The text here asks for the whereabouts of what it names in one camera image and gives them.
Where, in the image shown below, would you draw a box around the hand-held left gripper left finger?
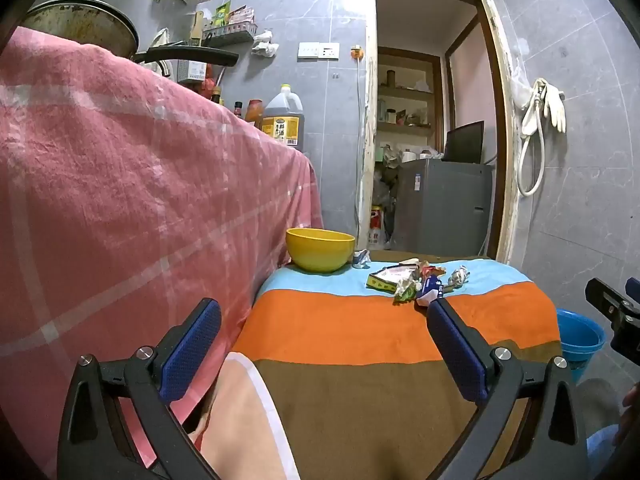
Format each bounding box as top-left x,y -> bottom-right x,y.
56,298 -> 222,480

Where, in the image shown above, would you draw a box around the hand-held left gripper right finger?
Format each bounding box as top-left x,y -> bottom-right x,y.
426,297 -> 591,480

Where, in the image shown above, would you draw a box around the blue white snack wrapper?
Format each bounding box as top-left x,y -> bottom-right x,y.
416,275 -> 446,307

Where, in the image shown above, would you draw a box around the green white wrapper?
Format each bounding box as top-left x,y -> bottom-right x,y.
394,280 -> 420,304

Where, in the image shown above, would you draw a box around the yellow bowl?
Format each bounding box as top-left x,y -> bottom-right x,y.
285,228 -> 356,274

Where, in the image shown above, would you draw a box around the blue plastic bucket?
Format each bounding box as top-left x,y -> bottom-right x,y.
555,308 -> 607,385

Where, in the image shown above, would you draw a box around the striped colourful blanket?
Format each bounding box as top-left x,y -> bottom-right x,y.
192,250 -> 563,480

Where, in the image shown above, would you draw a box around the grey stool seat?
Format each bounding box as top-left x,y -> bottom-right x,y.
575,377 -> 627,432

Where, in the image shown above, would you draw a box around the white red rice bag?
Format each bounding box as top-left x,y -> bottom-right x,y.
369,204 -> 397,252

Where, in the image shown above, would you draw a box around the pink checked cloth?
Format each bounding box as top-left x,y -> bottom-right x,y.
0,25 -> 325,478

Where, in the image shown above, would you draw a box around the cream rubber glove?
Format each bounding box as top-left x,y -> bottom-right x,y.
541,82 -> 568,134

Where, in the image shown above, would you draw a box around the black monitor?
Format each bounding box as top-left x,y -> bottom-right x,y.
443,120 -> 485,165

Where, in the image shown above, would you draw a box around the large cooking oil jug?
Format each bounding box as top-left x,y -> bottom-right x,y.
260,84 -> 305,154

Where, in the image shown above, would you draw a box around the wooden shelf unit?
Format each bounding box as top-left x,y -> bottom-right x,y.
376,46 -> 445,161

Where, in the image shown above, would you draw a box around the grey cutlery holder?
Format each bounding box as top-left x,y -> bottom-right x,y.
177,59 -> 208,86

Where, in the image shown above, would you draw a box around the white rag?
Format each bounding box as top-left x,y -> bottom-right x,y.
251,30 -> 280,57

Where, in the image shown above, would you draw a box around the seasoning packets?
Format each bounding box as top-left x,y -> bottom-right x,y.
212,1 -> 256,27

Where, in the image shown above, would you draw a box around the black frying pan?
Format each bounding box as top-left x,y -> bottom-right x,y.
22,0 -> 139,59

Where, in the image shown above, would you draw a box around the white wall cable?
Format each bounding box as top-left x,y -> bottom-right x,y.
354,59 -> 365,233

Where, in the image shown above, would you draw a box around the grey wall shelf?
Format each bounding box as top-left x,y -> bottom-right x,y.
201,22 -> 257,47

